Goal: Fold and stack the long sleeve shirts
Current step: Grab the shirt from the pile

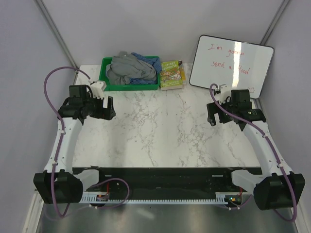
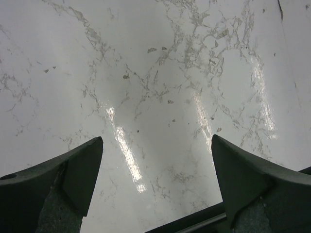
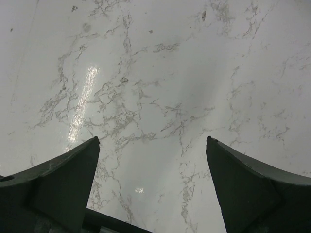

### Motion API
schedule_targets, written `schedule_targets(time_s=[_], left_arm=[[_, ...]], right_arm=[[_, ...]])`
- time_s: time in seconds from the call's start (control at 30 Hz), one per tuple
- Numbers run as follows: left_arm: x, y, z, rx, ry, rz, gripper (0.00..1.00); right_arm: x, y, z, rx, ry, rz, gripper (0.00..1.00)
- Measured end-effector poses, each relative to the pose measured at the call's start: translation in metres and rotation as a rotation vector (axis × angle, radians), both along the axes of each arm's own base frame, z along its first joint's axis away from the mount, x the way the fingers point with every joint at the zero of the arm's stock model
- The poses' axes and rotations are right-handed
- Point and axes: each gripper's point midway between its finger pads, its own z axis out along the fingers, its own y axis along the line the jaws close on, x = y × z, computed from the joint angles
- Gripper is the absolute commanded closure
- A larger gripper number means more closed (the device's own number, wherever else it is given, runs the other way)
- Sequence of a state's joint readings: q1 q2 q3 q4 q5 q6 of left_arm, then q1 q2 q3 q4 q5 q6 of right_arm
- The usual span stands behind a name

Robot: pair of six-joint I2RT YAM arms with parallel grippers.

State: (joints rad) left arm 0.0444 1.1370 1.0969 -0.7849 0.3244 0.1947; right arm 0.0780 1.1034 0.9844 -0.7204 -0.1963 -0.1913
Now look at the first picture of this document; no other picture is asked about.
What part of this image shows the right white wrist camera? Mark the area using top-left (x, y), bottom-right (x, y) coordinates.
top-left (213, 84), bottom-right (232, 105)

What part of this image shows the white dry-erase board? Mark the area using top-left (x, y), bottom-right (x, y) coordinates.
top-left (189, 35), bottom-right (275, 99)

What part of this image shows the green plastic bin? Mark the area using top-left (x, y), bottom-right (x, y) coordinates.
top-left (99, 57), bottom-right (160, 91)

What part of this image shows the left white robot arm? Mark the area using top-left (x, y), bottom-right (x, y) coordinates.
top-left (34, 81), bottom-right (116, 204)

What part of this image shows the green paperback book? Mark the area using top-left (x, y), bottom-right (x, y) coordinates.
top-left (160, 61), bottom-right (183, 91)

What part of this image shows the blue checked shirt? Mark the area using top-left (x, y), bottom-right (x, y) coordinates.
top-left (129, 52), bottom-right (162, 85)

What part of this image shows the grey long sleeve shirt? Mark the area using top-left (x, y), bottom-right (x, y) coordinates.
top-left (106, 52), bottom-right (156, 85)

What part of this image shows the white slotted cable duct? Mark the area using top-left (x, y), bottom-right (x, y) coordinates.
top-left (80, 191), bottom-right (253, 204)

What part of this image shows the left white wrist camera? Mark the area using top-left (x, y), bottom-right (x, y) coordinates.
top-left (90, 81), bottom-right (106, 100)

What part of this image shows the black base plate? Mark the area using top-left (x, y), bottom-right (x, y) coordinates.
top-left (72, 166), bottom-right (263, 202)

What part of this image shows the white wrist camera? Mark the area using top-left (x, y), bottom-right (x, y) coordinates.
top-left (90, 81), bottom-right (106, 100)
top-left (213, 84), bottom-right (232, 105)

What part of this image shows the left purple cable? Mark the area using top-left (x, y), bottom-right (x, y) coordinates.
top-left (43, 66), bottom-right (92, 219)

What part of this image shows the yellow book underneath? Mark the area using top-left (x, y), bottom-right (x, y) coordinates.
top-left (178, 60), bottom-right (187, 85)

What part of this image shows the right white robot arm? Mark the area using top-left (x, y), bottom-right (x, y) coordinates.
top-left (207, 84), bottom-right (305, 211)

